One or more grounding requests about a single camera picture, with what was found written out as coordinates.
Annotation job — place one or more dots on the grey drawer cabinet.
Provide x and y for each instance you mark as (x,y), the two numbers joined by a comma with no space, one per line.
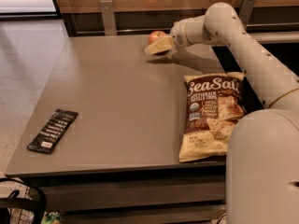
(191,194)

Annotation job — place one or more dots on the metal wall bracket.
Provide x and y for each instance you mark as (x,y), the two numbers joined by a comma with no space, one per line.
(108,17)
(245,11)

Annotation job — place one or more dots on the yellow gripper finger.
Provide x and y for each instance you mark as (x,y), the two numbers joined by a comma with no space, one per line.
(158,44)

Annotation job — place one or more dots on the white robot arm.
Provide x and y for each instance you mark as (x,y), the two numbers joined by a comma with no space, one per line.
(262,162)

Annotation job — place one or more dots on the left metal wall bracket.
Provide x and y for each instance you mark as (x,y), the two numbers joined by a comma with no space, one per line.
(108,17)

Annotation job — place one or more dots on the black chair frame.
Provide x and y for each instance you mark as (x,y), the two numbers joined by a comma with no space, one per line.
(25,206)

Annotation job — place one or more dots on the red apple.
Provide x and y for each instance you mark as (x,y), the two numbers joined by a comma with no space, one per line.
(155,35)

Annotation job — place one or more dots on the black rxbar chocolate bar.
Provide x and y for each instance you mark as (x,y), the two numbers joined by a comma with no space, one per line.
(52,132)

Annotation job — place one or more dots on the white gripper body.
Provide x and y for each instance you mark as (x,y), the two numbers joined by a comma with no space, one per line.
(178,34)

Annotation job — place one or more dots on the sea salt tortilla chips bag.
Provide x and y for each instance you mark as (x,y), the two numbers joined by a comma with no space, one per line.
(214,106)

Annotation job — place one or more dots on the horizontal metal rail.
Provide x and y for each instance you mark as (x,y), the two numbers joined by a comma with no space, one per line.
(251,28)

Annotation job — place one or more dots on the right metal wall bracket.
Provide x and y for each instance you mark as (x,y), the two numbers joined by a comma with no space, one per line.
(245,11)

